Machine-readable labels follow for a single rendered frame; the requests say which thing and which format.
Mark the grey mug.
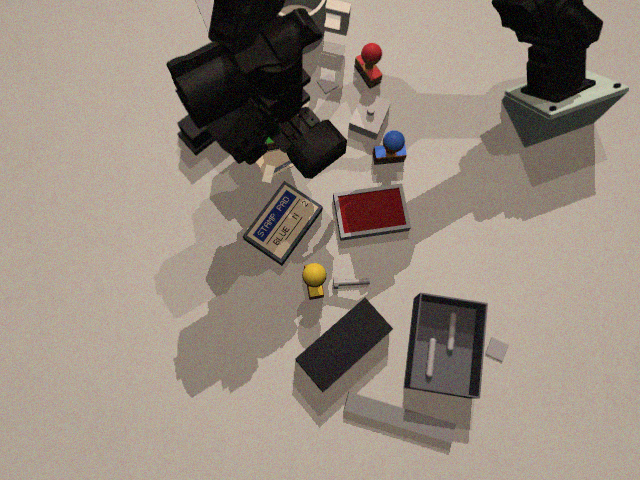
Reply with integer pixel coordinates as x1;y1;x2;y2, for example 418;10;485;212
277;0;351;55

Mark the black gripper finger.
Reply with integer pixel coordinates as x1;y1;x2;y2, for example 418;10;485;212
272;129;291;153

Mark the cream inspection card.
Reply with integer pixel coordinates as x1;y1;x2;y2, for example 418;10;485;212
256;149;294;183

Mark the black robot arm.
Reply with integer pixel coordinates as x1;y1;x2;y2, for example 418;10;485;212
166;0;603;165

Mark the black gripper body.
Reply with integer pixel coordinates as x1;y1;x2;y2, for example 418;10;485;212
251;68;347;179

